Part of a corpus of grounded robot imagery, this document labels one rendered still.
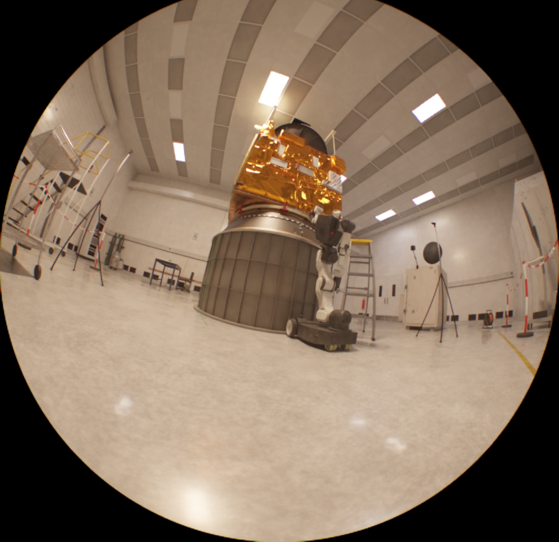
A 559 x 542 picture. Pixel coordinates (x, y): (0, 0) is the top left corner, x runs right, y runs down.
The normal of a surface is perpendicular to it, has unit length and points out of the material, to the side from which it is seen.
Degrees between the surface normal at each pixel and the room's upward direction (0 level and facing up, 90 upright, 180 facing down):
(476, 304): 90
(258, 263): 90
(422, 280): 90
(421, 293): 90
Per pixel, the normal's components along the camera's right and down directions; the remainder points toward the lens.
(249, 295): -0.07, -0.26
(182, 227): 0.37, -0.17
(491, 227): -0.91, -0.24
